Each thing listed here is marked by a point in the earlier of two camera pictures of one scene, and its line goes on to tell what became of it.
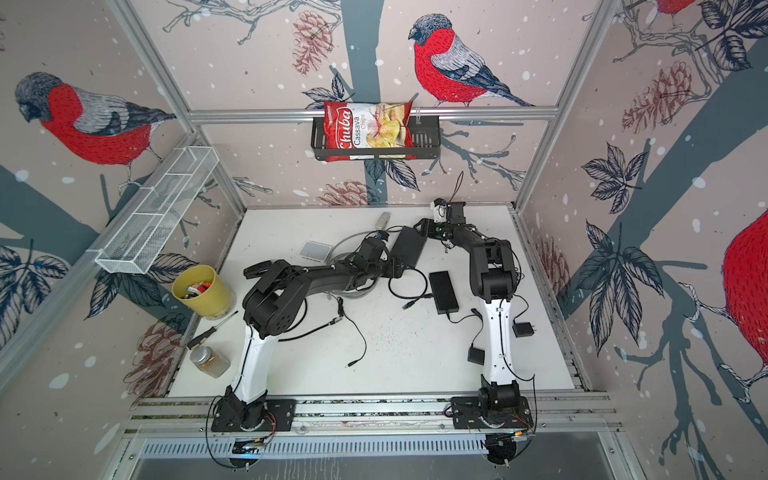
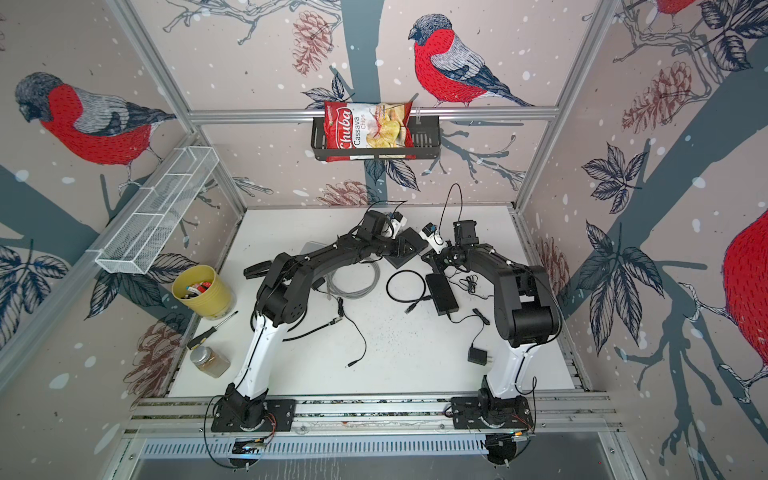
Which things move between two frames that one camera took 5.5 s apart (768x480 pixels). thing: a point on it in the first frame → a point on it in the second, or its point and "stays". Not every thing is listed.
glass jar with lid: [209, 361] stays
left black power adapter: [342, 313] stays
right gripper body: [433, 230] → [446, 257]
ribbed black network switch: [443, 292] stays
